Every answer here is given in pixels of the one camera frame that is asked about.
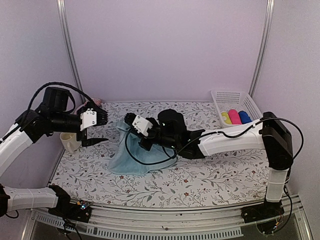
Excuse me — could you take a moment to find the light blue towel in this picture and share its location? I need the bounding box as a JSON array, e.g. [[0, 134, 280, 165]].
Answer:
[[107, 121, 178, 176]]

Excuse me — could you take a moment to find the dark blue towel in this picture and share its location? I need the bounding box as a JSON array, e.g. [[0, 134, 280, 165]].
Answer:
[[238, 110, 252, 124]]

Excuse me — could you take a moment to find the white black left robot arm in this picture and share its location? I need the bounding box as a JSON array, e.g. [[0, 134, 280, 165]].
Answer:
[[0, 106, 108, 218]]

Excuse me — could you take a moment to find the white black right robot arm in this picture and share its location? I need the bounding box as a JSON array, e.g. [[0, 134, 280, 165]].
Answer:
[[124, 109, 294, 218]]

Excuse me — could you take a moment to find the cream ceramic mug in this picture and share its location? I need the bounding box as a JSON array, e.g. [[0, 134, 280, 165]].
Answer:
[[59, 132, 81, 154]]

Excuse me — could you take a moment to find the yellow rolled towel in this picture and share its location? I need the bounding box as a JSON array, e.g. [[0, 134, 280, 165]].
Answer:
[[221, 111, 232, 125]]

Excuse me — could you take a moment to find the pink rolled towel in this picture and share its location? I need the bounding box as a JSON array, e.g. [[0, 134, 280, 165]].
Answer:
[[228, 109, 242, 125]]

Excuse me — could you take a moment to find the floral tablecloth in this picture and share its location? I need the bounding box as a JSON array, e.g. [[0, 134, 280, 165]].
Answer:
[[51, 102, 269, 208]]

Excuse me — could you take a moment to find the white plastic basket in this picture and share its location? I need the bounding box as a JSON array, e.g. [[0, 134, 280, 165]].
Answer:
[[210, 90, 263, 128]]

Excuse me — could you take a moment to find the left black camera cable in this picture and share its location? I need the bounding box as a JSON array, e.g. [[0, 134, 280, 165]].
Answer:
[[26, 81, 100, 113]]

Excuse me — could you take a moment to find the black camera cable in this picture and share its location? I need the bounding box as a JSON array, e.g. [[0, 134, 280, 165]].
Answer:
[[124, 117, 305, 226], [26, 81, 100, 113]]

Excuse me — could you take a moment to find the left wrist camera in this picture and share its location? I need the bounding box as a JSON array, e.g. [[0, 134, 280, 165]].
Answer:
[[42, 87, 70, 112]]

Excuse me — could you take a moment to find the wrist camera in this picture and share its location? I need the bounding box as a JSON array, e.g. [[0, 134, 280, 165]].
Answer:
[[157, 109, 187, 136], [42, 87, 70, 112]]

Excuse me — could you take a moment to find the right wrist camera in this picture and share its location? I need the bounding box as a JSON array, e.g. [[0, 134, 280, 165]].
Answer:
[[157, 109, 187, 136]]

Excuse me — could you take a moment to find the right black camera cable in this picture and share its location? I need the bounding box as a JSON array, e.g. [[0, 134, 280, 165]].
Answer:
[[124, 117, 305, 226]]

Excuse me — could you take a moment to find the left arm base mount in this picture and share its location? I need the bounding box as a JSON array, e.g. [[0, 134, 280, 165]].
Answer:
[[48, 198, 92, 223]]

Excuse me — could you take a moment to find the aluminium front rail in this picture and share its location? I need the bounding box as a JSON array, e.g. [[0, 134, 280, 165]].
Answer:
[[21, 195, 314, 240]]

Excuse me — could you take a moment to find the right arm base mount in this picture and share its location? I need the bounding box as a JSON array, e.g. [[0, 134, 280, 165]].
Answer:
[[241, 200, 285, 223]]

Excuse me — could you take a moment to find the left aluminium frame post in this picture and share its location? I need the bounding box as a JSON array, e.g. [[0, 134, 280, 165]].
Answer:
[[56, 0, 83, 91]]

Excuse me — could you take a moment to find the aluminium frame post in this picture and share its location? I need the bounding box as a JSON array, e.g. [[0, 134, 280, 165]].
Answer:
[[248, 0, 275, 98], [56, 0, 83, 91]]

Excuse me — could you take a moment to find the right aluminium frame post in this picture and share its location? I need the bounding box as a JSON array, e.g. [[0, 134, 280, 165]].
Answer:
[[248, 0, 275, 98]]

